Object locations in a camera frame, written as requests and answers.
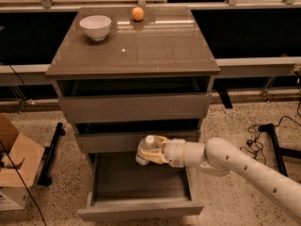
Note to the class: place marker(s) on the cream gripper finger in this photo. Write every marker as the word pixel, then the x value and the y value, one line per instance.
pixel 160 142
pixel 144 158

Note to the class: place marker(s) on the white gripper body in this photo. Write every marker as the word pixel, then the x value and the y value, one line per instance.
pixel 174 153

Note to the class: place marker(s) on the clear plastic bottle white cap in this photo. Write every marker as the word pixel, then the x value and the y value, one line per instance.
pixel 147 145

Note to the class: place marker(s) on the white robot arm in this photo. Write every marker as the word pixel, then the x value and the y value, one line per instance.
pixel 218 156

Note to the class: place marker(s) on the grey top drawer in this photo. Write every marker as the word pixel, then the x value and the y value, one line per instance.
pixel 147 107

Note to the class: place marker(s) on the grey drawer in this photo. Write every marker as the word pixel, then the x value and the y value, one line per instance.
pixel 124 136
pixel 122 189
pixel 147 107

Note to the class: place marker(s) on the grey middle drawer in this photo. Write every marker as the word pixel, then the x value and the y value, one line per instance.
pixel 124 136

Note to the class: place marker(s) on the grey bottom drawer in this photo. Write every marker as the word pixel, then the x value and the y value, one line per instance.
pixel 122 189

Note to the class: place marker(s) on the grey drawer cabinet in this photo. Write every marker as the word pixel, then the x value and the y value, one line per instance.
pixel 163 54

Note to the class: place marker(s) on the black stand leg right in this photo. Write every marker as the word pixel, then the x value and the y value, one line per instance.
pixel 280 152

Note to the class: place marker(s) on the black stand leg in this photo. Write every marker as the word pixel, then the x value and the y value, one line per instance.
pixel 48 157
pixel 280 152

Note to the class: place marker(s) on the black stand leg left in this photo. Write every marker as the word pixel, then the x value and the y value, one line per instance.
pixel 48 157

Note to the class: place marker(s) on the brown cardboard box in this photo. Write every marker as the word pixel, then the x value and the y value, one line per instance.
pixel 25 153

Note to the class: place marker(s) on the orange fruit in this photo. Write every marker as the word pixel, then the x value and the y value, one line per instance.
pixel 138 14

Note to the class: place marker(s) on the white ceramic bowl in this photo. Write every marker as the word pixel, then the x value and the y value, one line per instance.
pixel 96 27

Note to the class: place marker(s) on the white box under cardboard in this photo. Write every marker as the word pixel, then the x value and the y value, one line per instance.
pixel 13 198

